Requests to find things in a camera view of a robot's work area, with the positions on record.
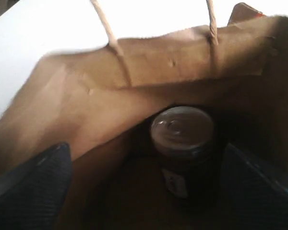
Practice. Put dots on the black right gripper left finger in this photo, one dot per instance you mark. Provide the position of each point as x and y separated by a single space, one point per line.
32 194

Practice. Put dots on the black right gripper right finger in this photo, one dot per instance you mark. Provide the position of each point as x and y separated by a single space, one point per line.
256 189

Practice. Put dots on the dark pull-tab can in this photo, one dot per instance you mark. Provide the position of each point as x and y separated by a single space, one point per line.
184 138

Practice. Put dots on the brown paper bag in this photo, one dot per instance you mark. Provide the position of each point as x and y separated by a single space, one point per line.
102 104

